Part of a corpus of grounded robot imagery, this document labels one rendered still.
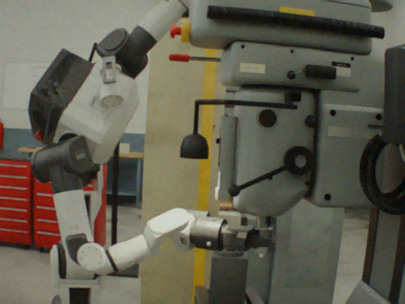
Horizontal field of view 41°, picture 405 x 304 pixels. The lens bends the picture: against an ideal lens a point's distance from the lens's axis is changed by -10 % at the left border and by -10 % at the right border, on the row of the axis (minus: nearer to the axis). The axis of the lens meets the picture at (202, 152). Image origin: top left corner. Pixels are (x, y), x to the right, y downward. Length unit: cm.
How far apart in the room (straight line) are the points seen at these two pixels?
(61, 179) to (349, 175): 75
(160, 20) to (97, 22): 884
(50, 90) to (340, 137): 82
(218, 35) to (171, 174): 191
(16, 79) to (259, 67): 957
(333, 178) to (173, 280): 202
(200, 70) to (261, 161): 185
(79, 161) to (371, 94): 79
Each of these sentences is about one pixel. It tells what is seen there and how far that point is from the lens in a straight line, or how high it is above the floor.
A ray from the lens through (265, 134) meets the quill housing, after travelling 141.
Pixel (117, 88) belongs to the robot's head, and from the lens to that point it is 159.
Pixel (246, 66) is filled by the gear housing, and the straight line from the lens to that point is 138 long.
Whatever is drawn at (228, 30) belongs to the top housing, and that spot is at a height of 175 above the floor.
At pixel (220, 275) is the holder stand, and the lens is 194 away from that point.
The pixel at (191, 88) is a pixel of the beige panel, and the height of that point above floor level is 169.
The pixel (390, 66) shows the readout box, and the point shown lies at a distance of 126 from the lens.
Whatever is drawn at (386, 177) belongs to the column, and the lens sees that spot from 168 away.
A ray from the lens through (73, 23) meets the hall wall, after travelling 1072.
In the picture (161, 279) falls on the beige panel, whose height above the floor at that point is 63.
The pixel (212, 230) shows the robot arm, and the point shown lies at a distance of 153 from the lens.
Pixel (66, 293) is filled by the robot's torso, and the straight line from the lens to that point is 208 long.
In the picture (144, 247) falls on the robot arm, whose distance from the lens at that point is 157.
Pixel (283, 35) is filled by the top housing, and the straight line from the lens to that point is 140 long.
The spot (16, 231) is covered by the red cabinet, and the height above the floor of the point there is 22.
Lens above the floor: 154
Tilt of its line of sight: 3 degrees down
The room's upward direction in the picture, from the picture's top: 3 degrees clockwise
